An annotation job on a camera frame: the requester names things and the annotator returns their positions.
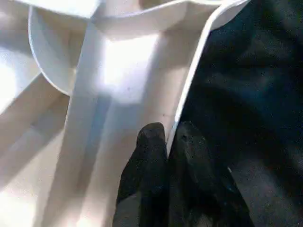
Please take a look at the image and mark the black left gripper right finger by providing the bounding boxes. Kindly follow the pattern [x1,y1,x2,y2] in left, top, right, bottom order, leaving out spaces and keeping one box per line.
[167,120,256,227]

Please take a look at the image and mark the black work mat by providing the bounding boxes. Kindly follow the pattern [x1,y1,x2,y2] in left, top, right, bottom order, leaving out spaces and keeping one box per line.
[176,0,303,227]

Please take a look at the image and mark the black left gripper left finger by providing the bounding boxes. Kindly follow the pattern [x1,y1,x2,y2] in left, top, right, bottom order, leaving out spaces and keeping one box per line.
[115,122,170,227]

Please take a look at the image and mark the white plastic table top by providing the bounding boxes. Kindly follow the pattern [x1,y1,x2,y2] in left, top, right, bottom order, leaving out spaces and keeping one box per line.
[0,0,250,227]

